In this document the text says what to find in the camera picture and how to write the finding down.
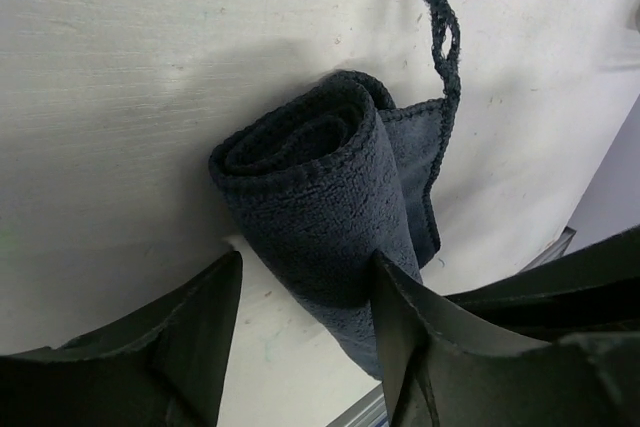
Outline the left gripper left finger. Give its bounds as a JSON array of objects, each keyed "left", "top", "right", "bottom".
[{"left": 1, "top": 251, "right": 242, "bottom": 426}]

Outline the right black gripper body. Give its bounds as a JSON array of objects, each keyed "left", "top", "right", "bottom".
[{"left": 445, "top": 229, "right": 639, "bottom": 345}]

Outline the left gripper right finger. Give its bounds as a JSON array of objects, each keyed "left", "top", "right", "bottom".
[{"left": 371, "top": 253, "right": 639, "bottom": 426}]

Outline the blue grey towel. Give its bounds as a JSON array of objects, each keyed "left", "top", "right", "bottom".
[{"left": 209, "top": 0, "right": 461, "bottom": 379}]

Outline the aluminium mounting rail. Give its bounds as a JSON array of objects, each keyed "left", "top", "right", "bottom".
[{"left": 327, "top": 384, "right": 390, "bottom": 427}]

